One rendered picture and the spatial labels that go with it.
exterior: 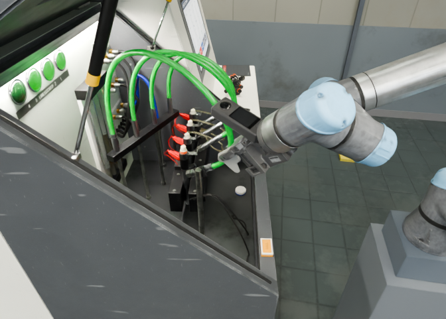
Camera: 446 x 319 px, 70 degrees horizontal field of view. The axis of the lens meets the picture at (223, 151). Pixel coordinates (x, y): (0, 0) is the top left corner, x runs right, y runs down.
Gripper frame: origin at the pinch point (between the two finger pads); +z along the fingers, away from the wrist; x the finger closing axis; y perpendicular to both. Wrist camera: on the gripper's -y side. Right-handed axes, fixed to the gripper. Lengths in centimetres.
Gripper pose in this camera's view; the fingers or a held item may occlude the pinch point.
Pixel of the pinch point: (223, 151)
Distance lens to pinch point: 75.7
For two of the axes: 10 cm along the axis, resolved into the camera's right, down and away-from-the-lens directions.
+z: -4.3, 2.4, 8.7
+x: 6.2, -6.2, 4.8
